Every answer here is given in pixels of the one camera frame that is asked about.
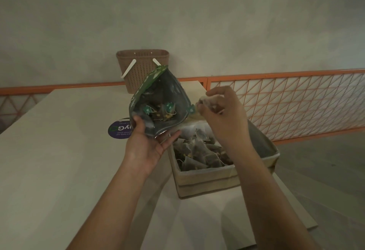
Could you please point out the person's left hand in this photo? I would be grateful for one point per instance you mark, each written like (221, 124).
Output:
(141, 147)

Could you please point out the person's right hand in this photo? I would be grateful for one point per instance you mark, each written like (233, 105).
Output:
(229, 118)

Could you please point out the person's left thumb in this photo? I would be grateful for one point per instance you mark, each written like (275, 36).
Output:
(140, 125)

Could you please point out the person's right fingers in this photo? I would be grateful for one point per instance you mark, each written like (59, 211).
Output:
(212, 109)

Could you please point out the pyramid tea bag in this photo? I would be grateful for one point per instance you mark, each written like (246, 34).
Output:
(210, 100)

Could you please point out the green foil pouch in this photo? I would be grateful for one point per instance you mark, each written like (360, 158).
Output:
(168, 92)

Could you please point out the person's left forearm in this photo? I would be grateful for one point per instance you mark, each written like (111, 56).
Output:
(114, 207)

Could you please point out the person's right forearm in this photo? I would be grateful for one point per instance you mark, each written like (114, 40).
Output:
(271, 201)

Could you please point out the purple round sticker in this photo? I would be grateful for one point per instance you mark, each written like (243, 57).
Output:
(117, 130)

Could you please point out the tea bags inside pouch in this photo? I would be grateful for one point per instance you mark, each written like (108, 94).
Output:
(161, 111)

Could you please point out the pile of loose tea bags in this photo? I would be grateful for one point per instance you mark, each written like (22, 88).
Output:
(199, 152)

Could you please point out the brown plastic woven basket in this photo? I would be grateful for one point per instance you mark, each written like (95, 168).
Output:
(137, 70)

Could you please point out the beige fabric storage box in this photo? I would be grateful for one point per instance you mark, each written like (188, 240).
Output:
(205, 181)

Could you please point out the orange metal mesh railing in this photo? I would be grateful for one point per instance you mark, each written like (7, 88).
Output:
(299, 104)
(57, 88)

